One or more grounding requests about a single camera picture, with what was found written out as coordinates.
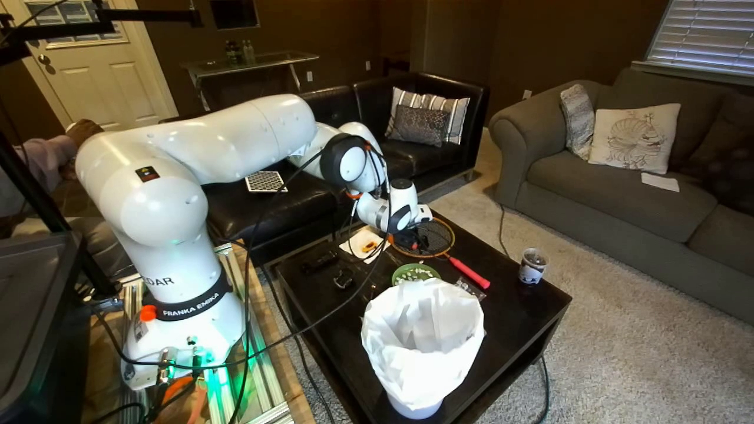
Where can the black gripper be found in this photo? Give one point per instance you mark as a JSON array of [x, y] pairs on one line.
[[415, 230]]

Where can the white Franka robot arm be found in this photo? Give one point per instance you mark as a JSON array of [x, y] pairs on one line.
[[236, 132]]

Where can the green bowl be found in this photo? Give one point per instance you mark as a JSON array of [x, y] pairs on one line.
[[414, 273]]

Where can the small brown snack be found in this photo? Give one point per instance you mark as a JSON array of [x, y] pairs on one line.
[[368, 247]]

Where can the white bin with bag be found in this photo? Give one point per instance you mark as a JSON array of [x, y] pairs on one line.
[[420, 345]]

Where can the gray brown patterned pillow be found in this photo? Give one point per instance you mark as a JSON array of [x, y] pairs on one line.
[[420, 126]]

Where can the black coffee table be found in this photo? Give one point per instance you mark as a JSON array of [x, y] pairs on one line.
[[520, 315]]

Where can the white striped pillow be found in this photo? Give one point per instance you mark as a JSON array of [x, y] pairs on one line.
[[409, 98]]

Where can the black leather sofa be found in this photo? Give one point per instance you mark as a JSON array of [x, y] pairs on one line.
[[267, 220]]

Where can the gray striped pillow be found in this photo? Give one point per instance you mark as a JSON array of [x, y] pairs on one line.
[[579, 118]]

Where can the gray fabric sofa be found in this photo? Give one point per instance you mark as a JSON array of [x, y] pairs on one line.
[[627, 197]]

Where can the white printed pillow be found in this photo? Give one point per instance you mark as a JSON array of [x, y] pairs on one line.
[[638, 138]]

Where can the metal console table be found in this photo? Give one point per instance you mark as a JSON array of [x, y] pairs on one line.
[[252, 63]]

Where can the white paper sheet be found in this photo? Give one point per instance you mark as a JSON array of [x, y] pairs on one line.
[[662, 183]]

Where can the small dark bottle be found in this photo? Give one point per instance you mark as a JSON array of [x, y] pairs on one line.
[[248, 53], [233, 53]]

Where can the orange round knob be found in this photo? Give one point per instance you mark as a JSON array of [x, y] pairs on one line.
[[147, 315]]

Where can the dark dotted pillow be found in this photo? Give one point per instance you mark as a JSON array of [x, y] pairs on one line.
[[728, 167]]

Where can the white panel door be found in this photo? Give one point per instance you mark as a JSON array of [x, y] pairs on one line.
[[103, 78]]

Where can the window blinds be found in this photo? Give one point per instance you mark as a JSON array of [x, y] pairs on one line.
[[708, 35]]

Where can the seated person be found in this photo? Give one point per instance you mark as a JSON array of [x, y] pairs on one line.
[[48, 157]]

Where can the dark gray equipment case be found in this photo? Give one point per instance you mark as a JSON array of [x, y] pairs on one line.
[[32, 330]]

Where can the wooden robot mount table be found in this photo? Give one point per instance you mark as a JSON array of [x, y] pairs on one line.
[[263, 353]]

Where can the white wall outlet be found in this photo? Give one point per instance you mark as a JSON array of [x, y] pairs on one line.
[[527, 92], [310, 77]]

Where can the dark wall frame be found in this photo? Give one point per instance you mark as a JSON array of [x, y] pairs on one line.
[[235, 13]]

